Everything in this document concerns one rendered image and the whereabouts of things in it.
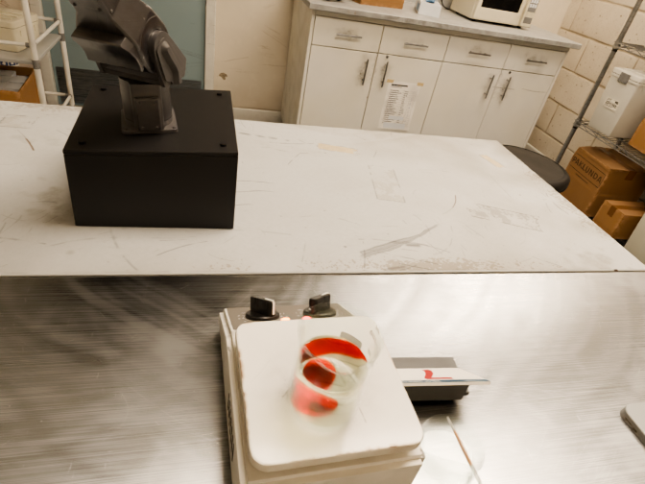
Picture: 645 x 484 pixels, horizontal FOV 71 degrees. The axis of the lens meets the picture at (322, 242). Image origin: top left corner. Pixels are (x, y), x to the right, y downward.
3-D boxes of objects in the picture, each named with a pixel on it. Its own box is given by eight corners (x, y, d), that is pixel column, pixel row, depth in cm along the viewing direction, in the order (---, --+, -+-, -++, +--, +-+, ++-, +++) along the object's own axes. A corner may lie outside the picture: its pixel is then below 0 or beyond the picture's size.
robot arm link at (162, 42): (127, 62, 57) (119, 8, 53) (192, 78, 56) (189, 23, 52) (92, 79, 52) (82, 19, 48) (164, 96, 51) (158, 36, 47)
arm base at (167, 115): (121, 111, 59) (113, 64, 56) (173, 110, 62) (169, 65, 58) (122, 135, 55) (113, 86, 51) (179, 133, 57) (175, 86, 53)
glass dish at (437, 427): (412, 423, 42) (418, 408, 41) (469, 432, 42) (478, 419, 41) (417, 482, 37) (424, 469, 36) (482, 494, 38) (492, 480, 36)
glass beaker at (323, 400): (288, 368, 34) (303, 287, 29) (358, 379, 34) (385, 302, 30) (275, 443, 29) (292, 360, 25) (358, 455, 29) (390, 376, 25)
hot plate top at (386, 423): (233, 329, 37) (234, 322, 36) (370, 321, 40) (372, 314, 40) (250, 476, 28) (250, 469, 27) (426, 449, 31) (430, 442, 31)
